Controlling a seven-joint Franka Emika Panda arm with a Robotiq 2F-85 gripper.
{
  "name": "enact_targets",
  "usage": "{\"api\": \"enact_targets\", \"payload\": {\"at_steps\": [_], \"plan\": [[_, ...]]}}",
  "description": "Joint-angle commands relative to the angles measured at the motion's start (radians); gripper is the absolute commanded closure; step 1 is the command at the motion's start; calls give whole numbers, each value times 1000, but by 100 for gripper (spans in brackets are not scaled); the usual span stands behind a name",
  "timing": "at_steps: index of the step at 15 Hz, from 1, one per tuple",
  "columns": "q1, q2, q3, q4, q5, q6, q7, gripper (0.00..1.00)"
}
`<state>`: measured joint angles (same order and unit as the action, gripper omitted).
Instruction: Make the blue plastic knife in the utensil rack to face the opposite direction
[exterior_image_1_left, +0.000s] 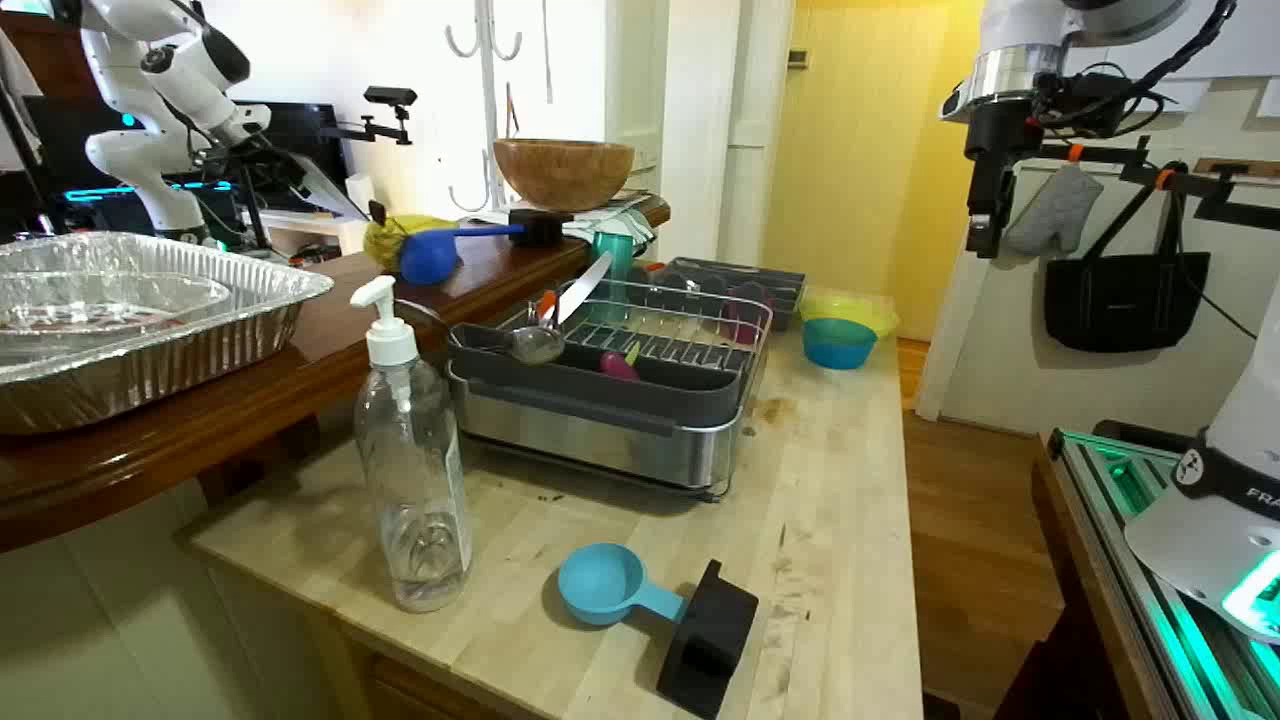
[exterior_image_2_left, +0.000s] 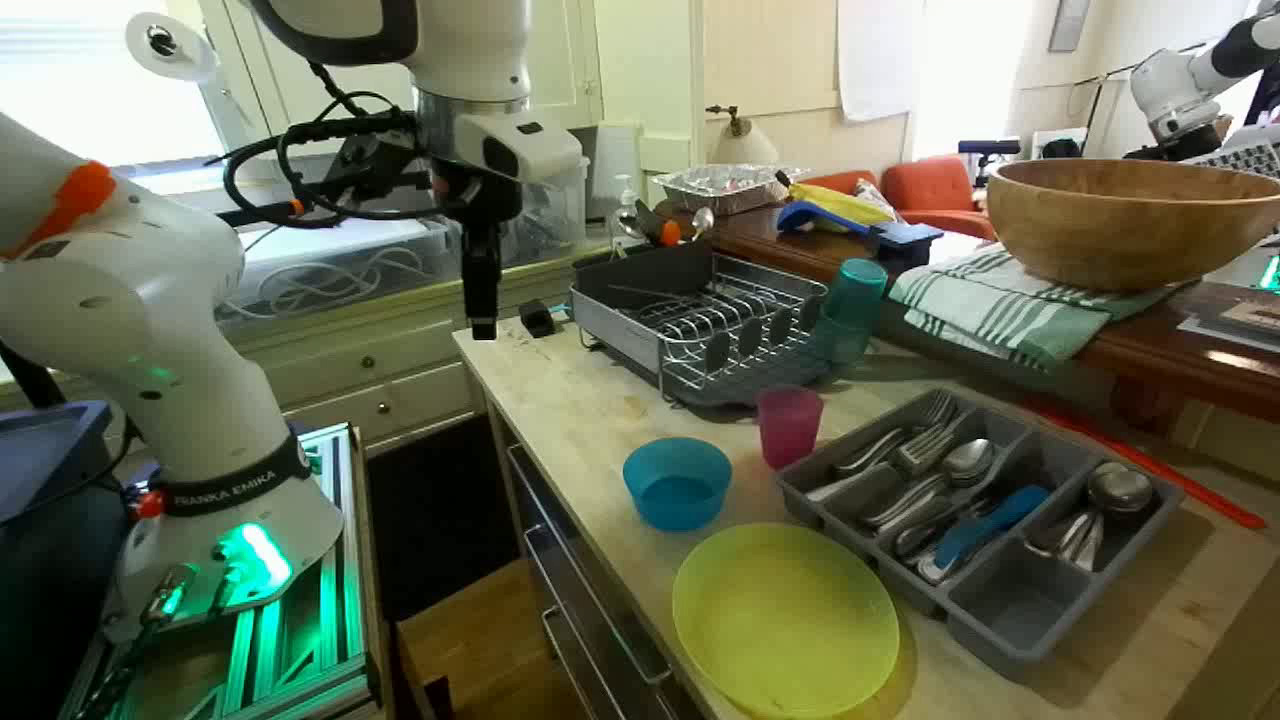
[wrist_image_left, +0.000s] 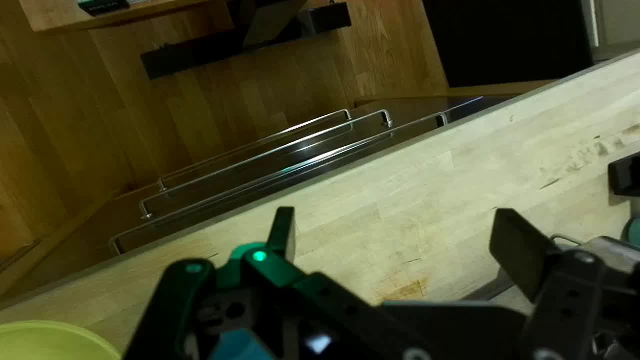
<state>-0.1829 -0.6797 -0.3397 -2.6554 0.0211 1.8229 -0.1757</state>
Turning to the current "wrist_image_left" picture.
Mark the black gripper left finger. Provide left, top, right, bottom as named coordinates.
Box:
left=127, top=206, right=387, bottom=360

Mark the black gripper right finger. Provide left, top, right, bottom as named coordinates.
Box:
left=488, top=206, right=640, bottom=360

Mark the blue plastic bowl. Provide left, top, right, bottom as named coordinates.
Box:
left=624, top=214, right=640, bottom=250

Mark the black plastic block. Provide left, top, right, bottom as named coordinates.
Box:
left=606, top=151, right=640, bottom=200

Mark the yellow-green plastic plate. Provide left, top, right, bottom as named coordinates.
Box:
left=0, top=318, right=124, bottom=360

